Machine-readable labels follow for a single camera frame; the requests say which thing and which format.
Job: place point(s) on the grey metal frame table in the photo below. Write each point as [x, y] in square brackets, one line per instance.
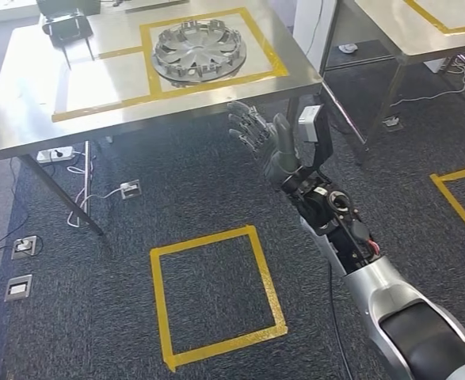
[386, 31]

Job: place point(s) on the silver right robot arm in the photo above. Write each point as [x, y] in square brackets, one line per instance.
[375, 283]

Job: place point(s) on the white power strip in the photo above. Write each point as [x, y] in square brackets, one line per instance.
[56, 154]

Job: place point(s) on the light workbench with yellow tape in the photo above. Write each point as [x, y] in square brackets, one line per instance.
[26, 105]

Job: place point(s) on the silver wheel hubcap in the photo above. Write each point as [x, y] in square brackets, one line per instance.
[200, 52]

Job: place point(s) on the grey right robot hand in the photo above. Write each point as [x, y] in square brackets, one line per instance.
[276, 152]

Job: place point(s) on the black remote controller on stand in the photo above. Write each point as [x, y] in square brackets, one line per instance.
[67, 29]

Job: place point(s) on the white cabinet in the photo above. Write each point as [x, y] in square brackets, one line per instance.
[311, 26]

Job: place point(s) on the yellow workbench tape marking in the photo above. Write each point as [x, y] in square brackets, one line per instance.
[149, 68]

